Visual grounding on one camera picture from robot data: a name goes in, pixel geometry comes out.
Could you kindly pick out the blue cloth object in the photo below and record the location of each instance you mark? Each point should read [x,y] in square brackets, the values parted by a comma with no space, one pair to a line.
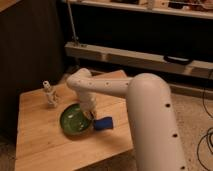
[103,123]

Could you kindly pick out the white wooden shelf beam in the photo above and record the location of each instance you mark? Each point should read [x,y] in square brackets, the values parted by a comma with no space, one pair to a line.
[137,59]

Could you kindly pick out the metal rod stand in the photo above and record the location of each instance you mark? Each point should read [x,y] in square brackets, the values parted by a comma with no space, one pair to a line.
[75,37]

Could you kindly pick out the black handle on shelf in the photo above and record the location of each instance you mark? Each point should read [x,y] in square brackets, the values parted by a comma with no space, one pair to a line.
[177,61]

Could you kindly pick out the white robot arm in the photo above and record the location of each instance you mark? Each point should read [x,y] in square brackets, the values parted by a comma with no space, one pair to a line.
[152,120]

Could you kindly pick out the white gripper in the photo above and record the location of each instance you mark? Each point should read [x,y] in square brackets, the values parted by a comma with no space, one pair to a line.
[89,108]

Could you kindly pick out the green ceramic bowl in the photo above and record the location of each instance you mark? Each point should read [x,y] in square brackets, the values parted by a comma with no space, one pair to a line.
[74,121]

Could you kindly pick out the upper shelf with clutter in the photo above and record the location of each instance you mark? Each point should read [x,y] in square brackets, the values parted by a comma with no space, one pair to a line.
[148,6]

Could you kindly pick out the small white figurine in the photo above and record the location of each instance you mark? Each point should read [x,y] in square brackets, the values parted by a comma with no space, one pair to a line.
[52,97]

